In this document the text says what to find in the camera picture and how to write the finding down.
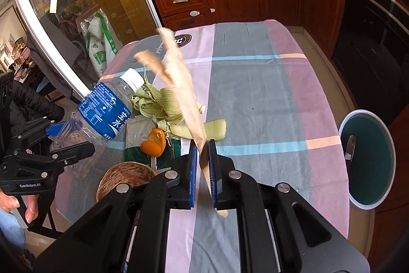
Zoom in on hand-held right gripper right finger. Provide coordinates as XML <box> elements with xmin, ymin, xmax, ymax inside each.
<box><xmin>208</xmin><ymin>139</ymin><xmax>371</xmax><ymax>273</ymax></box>

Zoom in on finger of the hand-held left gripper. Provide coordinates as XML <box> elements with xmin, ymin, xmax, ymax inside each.
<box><xmin>11</xmin><ymin>118</ymin><xmax>69</xmax><ymax>146</ymax></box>
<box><xmin>48</xmin><ymin>141</ymin><xmax>96</xmax><ymax>169</ymax></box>

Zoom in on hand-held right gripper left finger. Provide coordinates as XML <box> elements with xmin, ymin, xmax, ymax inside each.
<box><xmin>33</xmin><ymin>141</ymin><xmax>199</xmax><ymax>273</ymax></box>

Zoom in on clear bottle with blue label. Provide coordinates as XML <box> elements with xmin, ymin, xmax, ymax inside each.
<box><xmin>49</xmin><ymin>68</ymin><xmax>144</xmax><ymax>179</ymax></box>

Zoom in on tan paper wrapper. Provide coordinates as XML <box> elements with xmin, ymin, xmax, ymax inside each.
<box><xmin>133</xmin><ymin>27</ymin><xmax>229</xmax><ymax>219</ymax></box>

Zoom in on teal plastic waste bin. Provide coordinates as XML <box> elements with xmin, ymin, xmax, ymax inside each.
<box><xmin>338</xmin><ymin>109</ymin><xmax>397</xmax><ymax>211</ymax></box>

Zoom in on person's left hand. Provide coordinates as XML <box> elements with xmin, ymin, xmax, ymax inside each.
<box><xmin>0</xmin><ymin>191</ymin><xmax>41</xmax><ymax>224</ymax></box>

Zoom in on pale green husk piece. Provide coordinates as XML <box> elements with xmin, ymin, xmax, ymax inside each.
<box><xmin>171</xmin><ymin>119</ymin><xmax>228</xmax><ymax>142</ymax></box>

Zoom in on orange peel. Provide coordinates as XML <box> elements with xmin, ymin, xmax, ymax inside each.
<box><xmin>140</xmin><ymin>128</ymin><xmax>167</xmax><ymax>157</ymax></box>

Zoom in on brown woven bowl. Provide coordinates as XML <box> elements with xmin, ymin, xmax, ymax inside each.
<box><xmin>96</xmin><ymin>162</ymin><xmax>157</xmax><ymax>204</ymax></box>

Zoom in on light blue fleece jacket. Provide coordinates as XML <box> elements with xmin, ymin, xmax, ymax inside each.
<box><xmin>0</xmin><ymin>209</ymin><xmax>26</xmax><ymax>248</ymax></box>

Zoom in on green and grey foil packet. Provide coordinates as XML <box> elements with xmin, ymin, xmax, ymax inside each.
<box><xmin>124</xmin><ymin>118</ymin><xmax>183</xmax><ymax>165</ymax></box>

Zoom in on green corn husks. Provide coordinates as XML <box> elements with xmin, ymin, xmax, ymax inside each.
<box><xmin>129</xmin><ymin>68</ymin><xmax>205</xmax><ymax>129</ymax></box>

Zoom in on plaid pastel tablecloth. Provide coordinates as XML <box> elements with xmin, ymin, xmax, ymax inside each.
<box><xmin>54</xmin><ymin>20</ymin><xmax>350</xmax><ymax>273</ymax></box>

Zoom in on green and white sack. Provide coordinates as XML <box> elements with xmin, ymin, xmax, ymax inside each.
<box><xmin>81</xmin><ymin>12</ymin><xmax>123</xmax><ymax>77</ymax></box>

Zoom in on black built-in oven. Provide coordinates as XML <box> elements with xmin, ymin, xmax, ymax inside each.
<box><xmin>331</xmin><ymin>0</ymin><xmax>409</xmax><ymax>126</ymax></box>

